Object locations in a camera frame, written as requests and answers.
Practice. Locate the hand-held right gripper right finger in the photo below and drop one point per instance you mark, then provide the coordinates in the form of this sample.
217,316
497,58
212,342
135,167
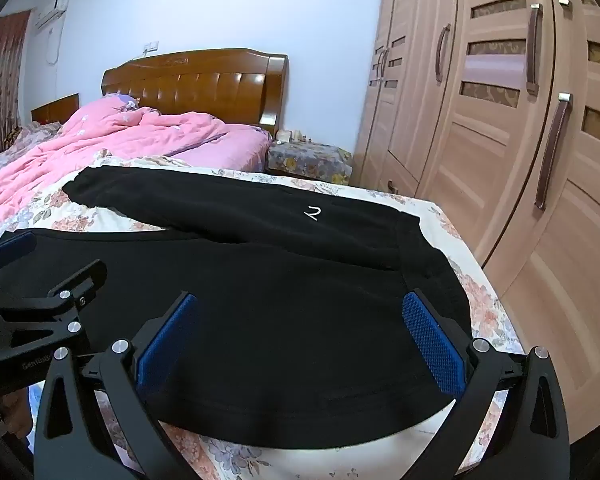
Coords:
432,345

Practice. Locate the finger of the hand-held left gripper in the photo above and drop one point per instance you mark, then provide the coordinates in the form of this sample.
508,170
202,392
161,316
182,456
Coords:
12,250
80,280

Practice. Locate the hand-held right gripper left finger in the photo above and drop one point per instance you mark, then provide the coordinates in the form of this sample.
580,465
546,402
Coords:
167,340

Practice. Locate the black pants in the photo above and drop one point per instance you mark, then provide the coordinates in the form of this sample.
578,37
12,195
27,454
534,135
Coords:
280,310

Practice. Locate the floral bed sheet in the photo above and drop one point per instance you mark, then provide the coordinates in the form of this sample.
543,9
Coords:
480,310

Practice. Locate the grey patterned blanket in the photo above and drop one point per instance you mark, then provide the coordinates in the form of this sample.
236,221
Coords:
30,135

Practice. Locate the pink quilt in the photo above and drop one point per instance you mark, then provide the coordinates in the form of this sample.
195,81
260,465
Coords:
105,145

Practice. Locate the small wooden headboard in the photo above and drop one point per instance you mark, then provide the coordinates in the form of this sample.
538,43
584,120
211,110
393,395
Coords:
55,107

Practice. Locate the brown patterned curtain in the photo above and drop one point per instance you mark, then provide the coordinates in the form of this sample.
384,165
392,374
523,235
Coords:
0,90

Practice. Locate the purple pillow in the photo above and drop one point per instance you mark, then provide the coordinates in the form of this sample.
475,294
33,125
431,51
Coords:
122,101

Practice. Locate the light wooden wardrobe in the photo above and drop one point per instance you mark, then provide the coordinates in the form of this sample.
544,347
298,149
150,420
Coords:
480,135

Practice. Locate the floral covered nightstand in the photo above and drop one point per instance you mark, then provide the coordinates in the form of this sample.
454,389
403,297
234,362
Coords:
310,160

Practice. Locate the large wooden bed headboard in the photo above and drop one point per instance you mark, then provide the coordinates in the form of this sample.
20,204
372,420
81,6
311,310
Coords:
200,85

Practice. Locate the white air conditioner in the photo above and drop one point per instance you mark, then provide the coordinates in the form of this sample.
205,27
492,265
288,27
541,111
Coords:
52,10

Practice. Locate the white wall socket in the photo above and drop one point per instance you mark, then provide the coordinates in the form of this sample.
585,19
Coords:
151,46

